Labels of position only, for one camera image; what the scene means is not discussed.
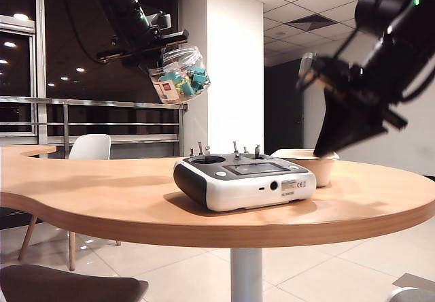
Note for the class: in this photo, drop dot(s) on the ceiling air vent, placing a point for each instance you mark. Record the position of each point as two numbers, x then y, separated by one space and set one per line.
311 22

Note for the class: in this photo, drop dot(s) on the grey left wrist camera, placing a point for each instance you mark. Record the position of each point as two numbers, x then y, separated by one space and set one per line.
162 19

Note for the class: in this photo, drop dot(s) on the white table pedestal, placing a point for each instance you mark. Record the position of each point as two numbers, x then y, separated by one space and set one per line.
247 274

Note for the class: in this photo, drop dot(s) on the white chair with wooden legs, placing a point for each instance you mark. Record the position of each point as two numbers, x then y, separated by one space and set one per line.
90 147

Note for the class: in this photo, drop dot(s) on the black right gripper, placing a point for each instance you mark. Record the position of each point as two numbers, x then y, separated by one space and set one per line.
360 87

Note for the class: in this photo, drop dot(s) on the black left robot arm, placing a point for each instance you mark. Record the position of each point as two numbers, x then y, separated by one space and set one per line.
122 2

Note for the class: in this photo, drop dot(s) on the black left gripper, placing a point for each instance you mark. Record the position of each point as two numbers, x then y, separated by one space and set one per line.
136 41

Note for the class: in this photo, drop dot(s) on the grey window frame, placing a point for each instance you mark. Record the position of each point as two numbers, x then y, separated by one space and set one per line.
41 84

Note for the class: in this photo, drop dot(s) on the steel window railing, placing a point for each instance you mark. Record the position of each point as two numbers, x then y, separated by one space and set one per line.
102 104

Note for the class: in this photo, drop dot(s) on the beige rectangular pulp bowl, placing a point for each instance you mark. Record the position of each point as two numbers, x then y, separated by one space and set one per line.
323 171

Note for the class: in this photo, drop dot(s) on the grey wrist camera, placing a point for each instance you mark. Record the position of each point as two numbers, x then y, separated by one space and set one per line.
162 19
306 64

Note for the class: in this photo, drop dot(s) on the grey upholstered chair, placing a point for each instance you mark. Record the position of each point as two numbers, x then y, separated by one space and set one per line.
418 295

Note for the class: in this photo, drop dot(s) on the clear plastic jar of clips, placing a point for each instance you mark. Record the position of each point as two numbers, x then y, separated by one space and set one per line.
183 77

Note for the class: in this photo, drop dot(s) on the brown chair seat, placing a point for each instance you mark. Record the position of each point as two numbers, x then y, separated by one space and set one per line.
68 286

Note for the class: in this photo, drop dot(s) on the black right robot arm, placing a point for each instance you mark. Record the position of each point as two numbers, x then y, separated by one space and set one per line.
404 36

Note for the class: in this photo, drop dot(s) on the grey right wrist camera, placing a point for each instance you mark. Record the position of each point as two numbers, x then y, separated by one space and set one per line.
306 64

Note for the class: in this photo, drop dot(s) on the white grey RC transmitter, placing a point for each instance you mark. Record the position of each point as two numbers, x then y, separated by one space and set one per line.
238 186

